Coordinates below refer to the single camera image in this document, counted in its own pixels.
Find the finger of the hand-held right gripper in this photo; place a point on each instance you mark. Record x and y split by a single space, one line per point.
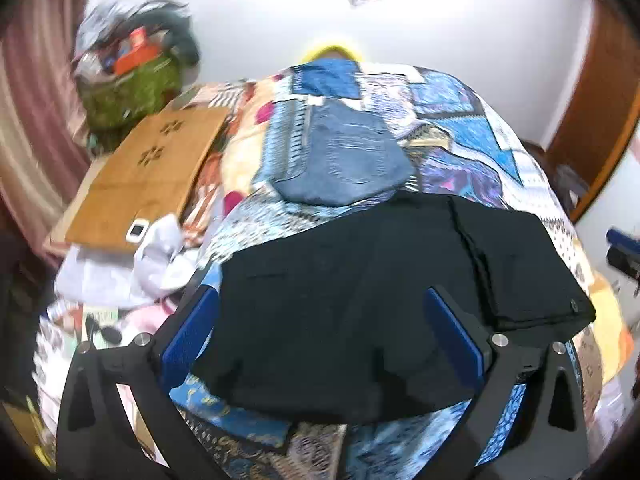
625 237
625 262

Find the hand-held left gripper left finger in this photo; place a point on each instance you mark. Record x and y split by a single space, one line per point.
185 350

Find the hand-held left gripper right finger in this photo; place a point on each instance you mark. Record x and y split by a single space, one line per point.
457 335

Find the black pants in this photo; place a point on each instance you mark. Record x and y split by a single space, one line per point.
375 300

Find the grey bag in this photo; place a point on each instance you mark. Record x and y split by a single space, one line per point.
570 185

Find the white crumpled cloth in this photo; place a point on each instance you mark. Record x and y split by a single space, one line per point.
167 260

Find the small white device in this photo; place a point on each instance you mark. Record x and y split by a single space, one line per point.
137 230

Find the wooden lap desk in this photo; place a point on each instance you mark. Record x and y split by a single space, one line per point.
150 175

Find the folded blue jeans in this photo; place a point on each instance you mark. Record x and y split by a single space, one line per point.
345 160

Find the blue patchwork blanket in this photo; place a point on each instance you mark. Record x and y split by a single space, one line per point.
450 125

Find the striped cloth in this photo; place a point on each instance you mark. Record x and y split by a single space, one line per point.
210 95

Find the green patterned bag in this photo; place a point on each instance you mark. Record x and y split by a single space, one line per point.
130 92

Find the striped red curtain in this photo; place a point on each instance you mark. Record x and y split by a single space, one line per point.
35 110

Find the orange box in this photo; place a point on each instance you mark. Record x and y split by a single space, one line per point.
134 59

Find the yellow curved chair back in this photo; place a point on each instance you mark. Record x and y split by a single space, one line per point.
332 51

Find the grey long pillow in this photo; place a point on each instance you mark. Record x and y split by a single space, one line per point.
182 35

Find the pile of grey clothes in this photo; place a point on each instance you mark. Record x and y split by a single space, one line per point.
105 20

